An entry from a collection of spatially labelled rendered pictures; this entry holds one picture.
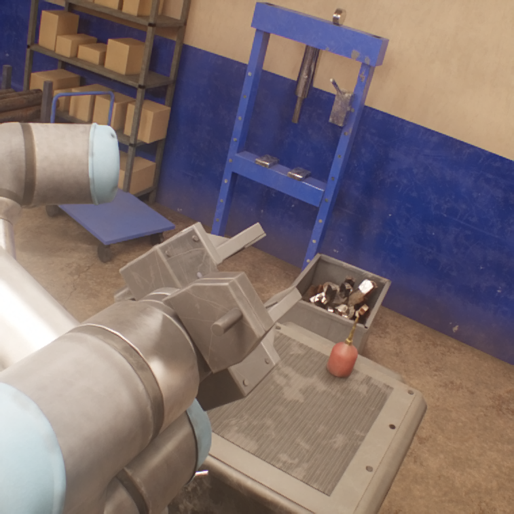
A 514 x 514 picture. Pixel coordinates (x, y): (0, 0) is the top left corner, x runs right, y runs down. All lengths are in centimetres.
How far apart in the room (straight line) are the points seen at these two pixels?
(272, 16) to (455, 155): 147
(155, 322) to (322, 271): 349
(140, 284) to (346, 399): 106
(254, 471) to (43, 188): 68
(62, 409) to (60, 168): 57
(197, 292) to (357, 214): 414
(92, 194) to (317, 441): 73
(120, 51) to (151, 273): 442
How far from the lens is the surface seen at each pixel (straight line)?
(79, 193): 91
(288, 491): 125
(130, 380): 38
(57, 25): 526
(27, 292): 55
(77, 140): 90
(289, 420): 139
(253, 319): 40
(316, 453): 134
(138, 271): 48
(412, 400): 158
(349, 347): 152
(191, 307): 42
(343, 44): 382
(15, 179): 87
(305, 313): 333
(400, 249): 451
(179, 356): 41
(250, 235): 57
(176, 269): 47
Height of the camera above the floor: 225
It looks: 27 degrees down
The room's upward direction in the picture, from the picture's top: 15 degrees clockwise
